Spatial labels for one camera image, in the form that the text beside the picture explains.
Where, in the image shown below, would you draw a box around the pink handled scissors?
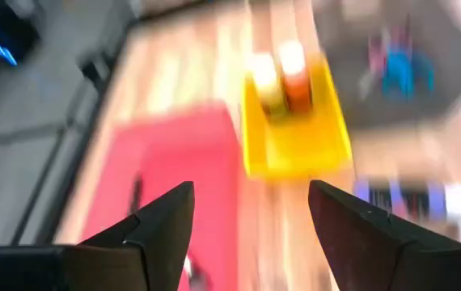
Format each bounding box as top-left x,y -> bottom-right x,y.
358,23 -> 414,99

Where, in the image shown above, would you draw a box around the purple paint bottle white cap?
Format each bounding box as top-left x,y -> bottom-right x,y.
353,179 -> 461,228

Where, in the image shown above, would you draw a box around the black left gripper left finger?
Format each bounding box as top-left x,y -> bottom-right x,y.
77,180 -> 196,291

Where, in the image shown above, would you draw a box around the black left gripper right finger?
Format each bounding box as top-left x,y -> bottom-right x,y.
307,179 -> 461,291

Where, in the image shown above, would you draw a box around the black device blue light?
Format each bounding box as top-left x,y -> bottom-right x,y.
0,0 -> 42,70

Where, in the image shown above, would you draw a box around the orange paint bottle white cap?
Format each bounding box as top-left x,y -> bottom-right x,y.
278,40 -> 313,113

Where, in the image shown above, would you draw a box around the pink plastic tray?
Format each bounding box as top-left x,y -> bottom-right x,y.
79,103 -> 244,291

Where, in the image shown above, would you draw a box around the blue handled scissors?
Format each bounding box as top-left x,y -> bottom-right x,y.
381,43 -> 436,101

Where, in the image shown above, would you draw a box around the yellow paint bottle white cap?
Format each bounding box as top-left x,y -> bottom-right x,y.
250,54 -> 287,117

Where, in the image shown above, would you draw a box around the yellow plastic basket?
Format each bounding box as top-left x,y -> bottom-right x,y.
240,52 -> 353,179

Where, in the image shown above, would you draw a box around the dark paintbrush light ferrule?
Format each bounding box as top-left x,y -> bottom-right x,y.
182,253 -> 212,291

